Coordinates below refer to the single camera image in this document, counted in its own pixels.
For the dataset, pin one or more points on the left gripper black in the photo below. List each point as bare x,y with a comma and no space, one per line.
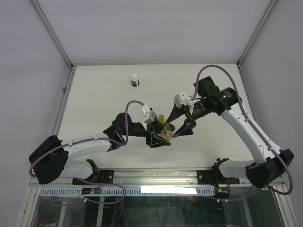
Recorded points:
152,140

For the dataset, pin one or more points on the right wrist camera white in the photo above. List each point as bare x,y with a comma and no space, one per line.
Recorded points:
182,99

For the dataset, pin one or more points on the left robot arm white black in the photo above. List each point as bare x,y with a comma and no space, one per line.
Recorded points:
56,158

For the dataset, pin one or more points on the clear jar orange pills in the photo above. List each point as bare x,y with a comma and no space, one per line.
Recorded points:
166,134

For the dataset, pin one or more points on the aluminium frame post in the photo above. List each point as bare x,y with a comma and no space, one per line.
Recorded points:
51,32
264,18

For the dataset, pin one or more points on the right aluminium frame post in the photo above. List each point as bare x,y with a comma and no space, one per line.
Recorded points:
264,18

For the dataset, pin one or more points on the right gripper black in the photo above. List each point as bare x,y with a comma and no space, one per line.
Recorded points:
186,129

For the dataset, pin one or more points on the left aluminium frame post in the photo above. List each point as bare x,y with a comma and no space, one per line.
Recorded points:
51,32

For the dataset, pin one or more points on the white blue pill bottle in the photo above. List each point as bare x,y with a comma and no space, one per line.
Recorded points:
135,82

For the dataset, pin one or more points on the clear jar lid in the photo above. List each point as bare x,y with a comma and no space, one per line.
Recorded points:
169,128

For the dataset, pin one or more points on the white slotted cable duct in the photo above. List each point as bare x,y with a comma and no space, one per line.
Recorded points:
129,191

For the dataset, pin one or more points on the weekly pill organizer strip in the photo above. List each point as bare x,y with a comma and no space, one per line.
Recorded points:
161,118

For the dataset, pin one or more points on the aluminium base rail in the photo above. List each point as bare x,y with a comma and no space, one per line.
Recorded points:
135,177

